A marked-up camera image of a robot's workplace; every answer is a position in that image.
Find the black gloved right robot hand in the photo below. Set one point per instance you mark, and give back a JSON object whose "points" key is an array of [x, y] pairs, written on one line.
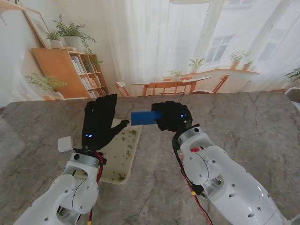
{"points": [[171, 112]]}

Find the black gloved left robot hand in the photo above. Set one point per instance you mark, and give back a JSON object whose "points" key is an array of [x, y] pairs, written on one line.
{"points": [[100, 122]]}

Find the blue plastic scraper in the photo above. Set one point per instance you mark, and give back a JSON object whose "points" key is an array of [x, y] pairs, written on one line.
{"points": [[143, 118]]}

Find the white square jar cap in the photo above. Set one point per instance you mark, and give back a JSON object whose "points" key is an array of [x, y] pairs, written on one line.
{"points": [[65, 144]]}

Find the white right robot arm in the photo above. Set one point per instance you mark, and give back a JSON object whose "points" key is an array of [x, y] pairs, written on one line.
{"points": [[222, 178]]}

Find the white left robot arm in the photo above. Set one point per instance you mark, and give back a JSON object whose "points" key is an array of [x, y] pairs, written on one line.
{"points": [[79, 187]]}

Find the cream baking tray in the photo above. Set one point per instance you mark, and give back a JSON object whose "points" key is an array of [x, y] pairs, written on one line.
{"points": [[122, 159]]}

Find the green bean heap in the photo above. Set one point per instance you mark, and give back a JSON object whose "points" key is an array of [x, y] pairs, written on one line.
{"points": [[133, 132], [121, 177]]}

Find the printed room scene backdrop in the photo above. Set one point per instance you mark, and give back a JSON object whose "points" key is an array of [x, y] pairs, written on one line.
{"points": [[145, 47]]}

